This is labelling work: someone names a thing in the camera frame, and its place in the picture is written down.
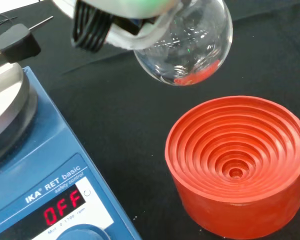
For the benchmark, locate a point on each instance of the black bench cloth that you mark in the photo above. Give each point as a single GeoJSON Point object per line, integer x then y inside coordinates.
{"type": "Point", "coordinates": [115, 112]}

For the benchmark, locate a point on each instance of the heater with blue base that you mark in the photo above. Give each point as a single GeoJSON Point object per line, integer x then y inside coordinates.
{"type": "Point", "coordinates": [52, 162]}

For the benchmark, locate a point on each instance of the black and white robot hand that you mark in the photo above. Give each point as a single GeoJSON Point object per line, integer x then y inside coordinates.
{"type": "Point", "coordinates": [130, 7]}

